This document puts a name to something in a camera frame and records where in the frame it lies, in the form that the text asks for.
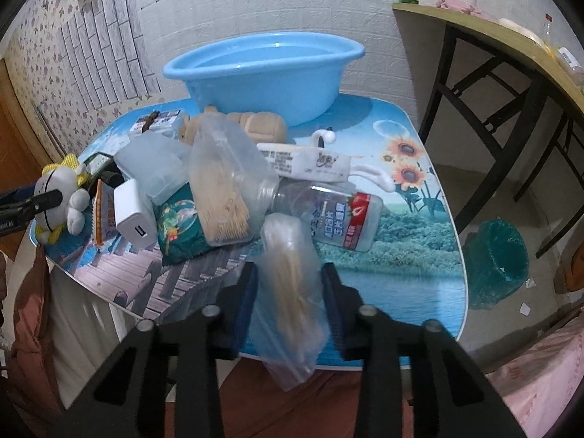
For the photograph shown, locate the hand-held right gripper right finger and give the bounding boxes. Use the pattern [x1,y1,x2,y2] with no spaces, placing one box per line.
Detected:
[319,262,527,438]

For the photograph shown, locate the orange packet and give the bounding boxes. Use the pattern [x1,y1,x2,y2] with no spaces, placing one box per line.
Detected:
[92,179,124,245]

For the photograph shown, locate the white charger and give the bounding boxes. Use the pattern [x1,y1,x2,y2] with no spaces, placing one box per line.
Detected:
[113,179,158,251]

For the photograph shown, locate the wooden door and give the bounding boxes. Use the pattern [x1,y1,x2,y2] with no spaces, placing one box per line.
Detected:
[0,59,60,201]

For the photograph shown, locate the green trash bin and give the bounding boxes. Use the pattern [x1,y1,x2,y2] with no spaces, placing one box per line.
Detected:
[465,219,529,310]

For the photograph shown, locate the beige plush bear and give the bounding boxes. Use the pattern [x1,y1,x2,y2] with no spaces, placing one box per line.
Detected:
[178,106,288,147]

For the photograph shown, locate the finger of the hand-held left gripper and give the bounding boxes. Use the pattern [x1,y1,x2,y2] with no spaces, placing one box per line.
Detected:
[0,188,63,219]

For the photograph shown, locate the large bag of toothpicks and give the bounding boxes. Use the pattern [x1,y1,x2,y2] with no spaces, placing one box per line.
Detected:
[188,114,280,246]

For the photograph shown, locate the blue plastic basin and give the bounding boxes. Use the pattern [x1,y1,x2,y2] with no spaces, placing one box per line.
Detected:
[163,33,366,127]

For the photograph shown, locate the wooden side table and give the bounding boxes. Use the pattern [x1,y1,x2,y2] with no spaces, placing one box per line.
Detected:
[392,2,584,256]

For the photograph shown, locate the white adhesive hook pack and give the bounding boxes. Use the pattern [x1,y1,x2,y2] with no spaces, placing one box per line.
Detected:
[256,130,397,192]

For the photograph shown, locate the pink blanket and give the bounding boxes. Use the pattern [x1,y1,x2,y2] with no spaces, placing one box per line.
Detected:
[484,315,584,438]

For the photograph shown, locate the clear glass bottle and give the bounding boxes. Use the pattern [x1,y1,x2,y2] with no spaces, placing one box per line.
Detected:
[541,15,560,49]

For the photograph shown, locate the clear bag of toothpicks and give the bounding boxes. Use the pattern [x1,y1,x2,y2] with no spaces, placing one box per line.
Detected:
[249,214,331,392]

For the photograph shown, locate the translucent plastic box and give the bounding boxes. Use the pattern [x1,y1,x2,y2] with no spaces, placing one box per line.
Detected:
[113,133,192,206]

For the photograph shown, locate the cream round containers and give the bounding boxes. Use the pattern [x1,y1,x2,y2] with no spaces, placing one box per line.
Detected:
[497,17,543,44]

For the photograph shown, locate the clear bottle with red label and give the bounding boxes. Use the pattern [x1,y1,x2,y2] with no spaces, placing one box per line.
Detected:
[274,181,384,253]

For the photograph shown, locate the person's left forearm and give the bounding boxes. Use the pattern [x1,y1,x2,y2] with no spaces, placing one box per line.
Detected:
[0,242,65,438]

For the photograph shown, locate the dark green small box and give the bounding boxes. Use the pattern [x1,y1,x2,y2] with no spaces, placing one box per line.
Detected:
[82,153,124,188]

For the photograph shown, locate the person's brown pants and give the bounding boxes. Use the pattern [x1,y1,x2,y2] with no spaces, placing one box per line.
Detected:
[219,356,411,438]

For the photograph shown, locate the white and yellow plush toy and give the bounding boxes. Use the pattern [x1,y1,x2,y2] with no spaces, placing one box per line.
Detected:
[35,155,92,243]

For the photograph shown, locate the teal carton box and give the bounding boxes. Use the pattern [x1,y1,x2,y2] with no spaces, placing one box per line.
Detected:
[153,187,213,265]

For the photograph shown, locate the pink cloth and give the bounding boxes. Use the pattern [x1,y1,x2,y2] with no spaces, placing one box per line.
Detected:
[435,0,496,21]

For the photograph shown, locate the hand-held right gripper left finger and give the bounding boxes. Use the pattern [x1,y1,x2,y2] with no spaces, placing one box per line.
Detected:
[55,262,261,438]

